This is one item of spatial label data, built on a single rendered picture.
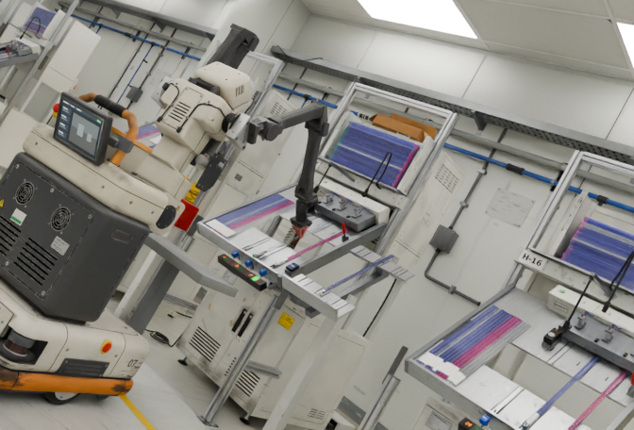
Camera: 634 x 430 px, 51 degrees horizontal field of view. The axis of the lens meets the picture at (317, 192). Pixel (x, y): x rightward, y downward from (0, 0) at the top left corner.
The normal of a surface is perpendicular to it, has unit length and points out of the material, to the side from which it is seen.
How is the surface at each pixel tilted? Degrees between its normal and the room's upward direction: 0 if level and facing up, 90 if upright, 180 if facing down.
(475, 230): 90
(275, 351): 90
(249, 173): 90
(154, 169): 82
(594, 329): 44
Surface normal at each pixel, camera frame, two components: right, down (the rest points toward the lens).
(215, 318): -0.56, -0.37
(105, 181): -0.38, -0.30
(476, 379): -0.03, -0.89
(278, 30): 0.66, 0.33
